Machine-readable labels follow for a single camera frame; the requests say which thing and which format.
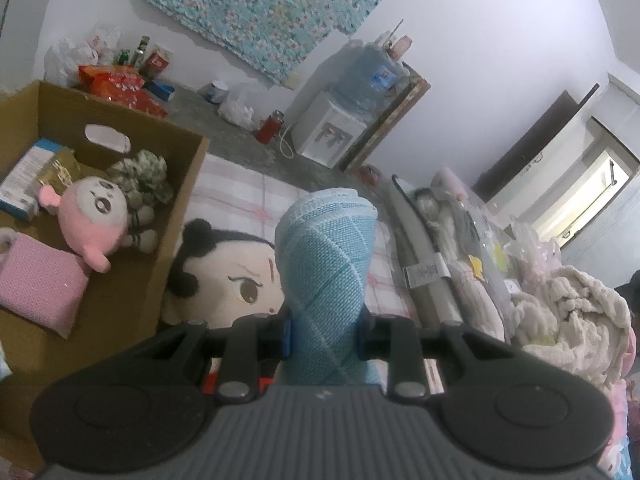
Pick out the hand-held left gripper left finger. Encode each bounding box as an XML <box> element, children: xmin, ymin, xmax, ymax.
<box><xmin>132</xmin><ymin>312</ymin><xmax>293</xmax><ymax>403</ymax></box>

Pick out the small blue box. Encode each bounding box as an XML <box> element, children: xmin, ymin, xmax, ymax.
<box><xmin>145</xmin><ymin>79</ymin><xmax>176</xmax><ymax>101</ymax></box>

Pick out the blue and white carton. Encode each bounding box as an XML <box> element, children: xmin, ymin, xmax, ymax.
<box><xmin>0</xmin><ymin>139</ymin><xmax>76</xmax><ymax>221</ymax></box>

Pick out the pink checked bed sheet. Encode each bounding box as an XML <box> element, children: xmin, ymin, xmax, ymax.
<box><xmin>192</xmin><ymin>152</ymin><xmax>421</xmax><ymax>321</ymax></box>

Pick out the olive green carton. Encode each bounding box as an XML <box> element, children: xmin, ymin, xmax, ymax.
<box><xmin>37</xmin><ymin>147</ymin><xmax>81</xmax><ymax>193</ymax></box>

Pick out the red snack bag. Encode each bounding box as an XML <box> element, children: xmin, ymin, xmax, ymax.
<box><xmin>77</xmin><ymin>65</ymin><xmax>168</xmax><ymax>118</ymax></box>

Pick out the brown cardboard box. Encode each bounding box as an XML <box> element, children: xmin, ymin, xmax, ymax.
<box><xmin>0</xmin><ymin>80</ymin><xmax>211</xmax><ymax>473</ymax></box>

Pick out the pink plush toy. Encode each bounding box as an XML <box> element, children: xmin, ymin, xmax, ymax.
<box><xmin>37</xmin><ymin>176</ymin><xmax>132</xmax><ymax>273</ymax></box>

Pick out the pink sponge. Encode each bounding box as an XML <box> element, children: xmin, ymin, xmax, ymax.
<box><xmin>0</xmin><ymin>236</ymin><xmax>93</xmax><ymax>338</ymax></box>

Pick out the white water dispenser with bottle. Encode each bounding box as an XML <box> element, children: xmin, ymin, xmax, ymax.
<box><xmin>340</xmin><ymin>62</ymin><xmax>431</xmax><ymax>171</ymax></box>

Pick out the white and blue mug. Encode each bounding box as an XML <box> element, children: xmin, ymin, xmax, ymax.
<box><xmin>207</xmin><ymin>80</ymin><xmax>231</xmax><ymax>106</ymax></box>

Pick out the big-headed plush doll red skirt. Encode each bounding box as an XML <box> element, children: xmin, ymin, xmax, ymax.
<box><xmin>159</xmin><ymin>217</ymin><xmax>288</xmax><ymax>396</ymax></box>

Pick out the cream fluffy blanket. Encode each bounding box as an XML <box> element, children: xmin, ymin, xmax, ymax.
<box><xmin>510</xmin><ymin>240</ymin><xmax>636</xmax><ymax>396</ymax></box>

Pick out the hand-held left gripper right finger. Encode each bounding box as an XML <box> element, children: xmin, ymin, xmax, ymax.
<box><xmin>357</xmin><ymin>310</ymin><xmax>506</xmax><ymax>403</ymax></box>

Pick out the dark glass bottle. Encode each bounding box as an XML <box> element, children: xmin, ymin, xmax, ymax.
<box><xmin>132</xmin><ymin>35</ymin><xmax>151</xmax><ymax>68</ymax></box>

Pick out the teal floral wall cloth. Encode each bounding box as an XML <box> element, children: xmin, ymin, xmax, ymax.
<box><xmin>109</xmin><ymin>0</ymin><xmax>416</xmax><ymax>86</ymax></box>

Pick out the dark wooden door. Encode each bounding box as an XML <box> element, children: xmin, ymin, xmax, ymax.
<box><xmin>472</xmin><ymin>82</ymin><xmax>601</xmax><ymax>201</ymax></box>

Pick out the grey rolled mat with label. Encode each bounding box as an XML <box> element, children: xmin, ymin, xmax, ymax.
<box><xmin>382</xmin><ymin>175</ymin><xmax>463</xmax><ymax>323</ymax></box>

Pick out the clear plastic bag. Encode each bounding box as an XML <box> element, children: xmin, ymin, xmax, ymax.
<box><xmin>217</xmin><ymin>81</ymin><xmax>271</xmax><ymax>131</ymax></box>

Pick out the green patterned cloth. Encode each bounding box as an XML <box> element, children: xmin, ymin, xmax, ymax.
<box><xmin>107</xmin><ymin>150</ymin><xmax>173</xmax><ymax>208</ymax></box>

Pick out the light blue towel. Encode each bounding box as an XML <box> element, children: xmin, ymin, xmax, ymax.
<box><xmin>274</xmin><ymin>187</ymin><xmax>383</xmax><ymax>388</ymax></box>

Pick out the red thermos bottle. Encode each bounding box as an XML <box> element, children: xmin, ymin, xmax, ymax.
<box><xmin>255</xmin><ymin>109</ymin><xmax>286</xmax><ymax>145</ymax></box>

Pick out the white plastic bag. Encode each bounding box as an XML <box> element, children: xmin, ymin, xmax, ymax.
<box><xmin>45</xmin><ymin>22</ymin><xmax>123</xmax><ymax>88</ymax></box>

